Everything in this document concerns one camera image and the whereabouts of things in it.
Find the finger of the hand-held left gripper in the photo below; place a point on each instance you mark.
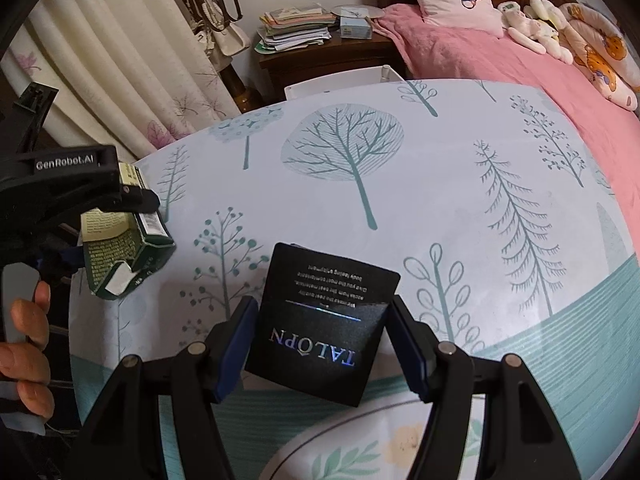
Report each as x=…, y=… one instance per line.
x=132, y=200
x=62, y=256

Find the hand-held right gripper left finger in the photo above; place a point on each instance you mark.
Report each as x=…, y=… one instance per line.
x=235, y=355

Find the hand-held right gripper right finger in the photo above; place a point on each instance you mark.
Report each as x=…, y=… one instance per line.
x=412, y=355

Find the dark green cardboard box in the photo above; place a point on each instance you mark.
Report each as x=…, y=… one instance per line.
x=115, y=255

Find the black printed card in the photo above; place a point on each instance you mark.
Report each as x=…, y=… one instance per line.
x=320, y=320

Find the person's left hand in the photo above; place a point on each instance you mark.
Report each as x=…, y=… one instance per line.
x=27, y=360

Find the wooden coat stand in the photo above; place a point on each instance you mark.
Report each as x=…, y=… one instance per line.
x=242, y=92

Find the cream floral curtain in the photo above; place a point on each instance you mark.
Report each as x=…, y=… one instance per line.
x=100, y=35

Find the white handbag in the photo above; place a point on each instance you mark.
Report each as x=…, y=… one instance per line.
x=225, y=40

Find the dark wooden nightstand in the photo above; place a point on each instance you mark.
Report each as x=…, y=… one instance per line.
x=320, y=65

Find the stack of papers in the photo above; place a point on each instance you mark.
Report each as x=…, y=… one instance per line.
x=295, y=27

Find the white plastic storage box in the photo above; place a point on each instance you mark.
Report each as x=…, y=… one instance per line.
x=345, y=80

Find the pale blue tissue box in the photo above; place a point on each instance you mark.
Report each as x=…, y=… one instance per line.
x=355, y=29

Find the pink bedsheet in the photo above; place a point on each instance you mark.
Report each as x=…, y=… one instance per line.
x=475, y=55

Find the bear print rolled quilt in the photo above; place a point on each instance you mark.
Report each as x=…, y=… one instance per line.
x=605, y=60

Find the white yellow plush toy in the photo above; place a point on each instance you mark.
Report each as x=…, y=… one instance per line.
x=547, y=10

